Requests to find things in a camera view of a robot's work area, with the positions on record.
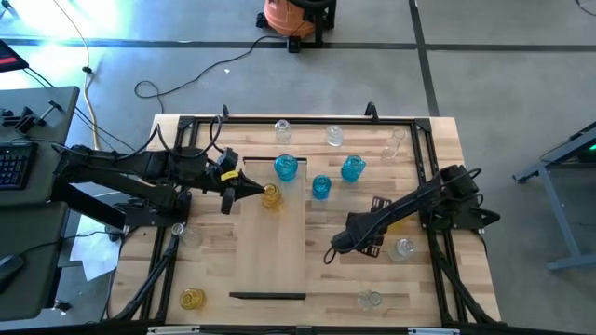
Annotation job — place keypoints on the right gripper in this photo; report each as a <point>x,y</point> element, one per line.
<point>376,239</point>

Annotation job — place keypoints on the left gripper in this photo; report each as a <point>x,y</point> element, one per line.
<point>216,179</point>

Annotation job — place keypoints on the yellow hobnail textured glass vase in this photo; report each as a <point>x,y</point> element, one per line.
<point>272,200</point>

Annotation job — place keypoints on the blue flared-rim glass vase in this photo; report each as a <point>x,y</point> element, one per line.
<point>285,167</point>

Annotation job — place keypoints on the clear faceted round glass jar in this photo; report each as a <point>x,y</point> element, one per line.
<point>282,130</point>

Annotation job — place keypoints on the clear oval ribbed glass vase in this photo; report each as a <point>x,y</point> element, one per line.
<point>334,136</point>

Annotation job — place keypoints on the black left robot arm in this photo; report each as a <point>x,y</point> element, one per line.
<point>116,163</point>

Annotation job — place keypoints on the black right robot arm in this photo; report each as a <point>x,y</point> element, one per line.
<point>419,195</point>

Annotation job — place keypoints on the wooden shelf black metal legs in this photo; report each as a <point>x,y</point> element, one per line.
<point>270,251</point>

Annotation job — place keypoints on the blue bulbous textured glass vase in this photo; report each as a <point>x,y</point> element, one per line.
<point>352,168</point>

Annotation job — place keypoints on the blue cylindrical textured glass vase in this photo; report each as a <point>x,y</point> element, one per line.
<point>321,186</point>

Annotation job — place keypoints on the black table edge clamp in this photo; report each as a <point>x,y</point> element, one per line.
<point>371,111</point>
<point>225,113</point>

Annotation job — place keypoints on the tall clear glass carafe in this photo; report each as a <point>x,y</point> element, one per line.
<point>393,142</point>

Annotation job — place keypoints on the small amber spiral glass vase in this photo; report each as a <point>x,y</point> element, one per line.
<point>192,298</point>

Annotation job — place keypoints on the orange shop vacuum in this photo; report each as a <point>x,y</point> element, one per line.
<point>284,18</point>

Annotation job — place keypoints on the grey metal table stand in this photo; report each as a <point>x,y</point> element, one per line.
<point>556,209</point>

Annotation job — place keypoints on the black stand leg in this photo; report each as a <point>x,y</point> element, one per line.
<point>326,23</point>

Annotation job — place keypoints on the dark grey desk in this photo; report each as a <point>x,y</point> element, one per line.
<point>28,298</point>
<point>51,153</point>

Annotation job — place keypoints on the black desk clamp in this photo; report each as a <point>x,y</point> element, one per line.
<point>25,122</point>

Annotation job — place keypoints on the black keyboard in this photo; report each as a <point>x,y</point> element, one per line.
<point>16,165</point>

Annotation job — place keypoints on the black computer mouse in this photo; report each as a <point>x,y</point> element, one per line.
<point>9,272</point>

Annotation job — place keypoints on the black red-screen device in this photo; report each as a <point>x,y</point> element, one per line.
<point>9,58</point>

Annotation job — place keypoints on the black aluminium table frame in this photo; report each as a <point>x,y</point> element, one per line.
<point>302,121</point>

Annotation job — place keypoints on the white strip bracket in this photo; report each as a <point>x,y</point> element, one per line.
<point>433,331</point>
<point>172,330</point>

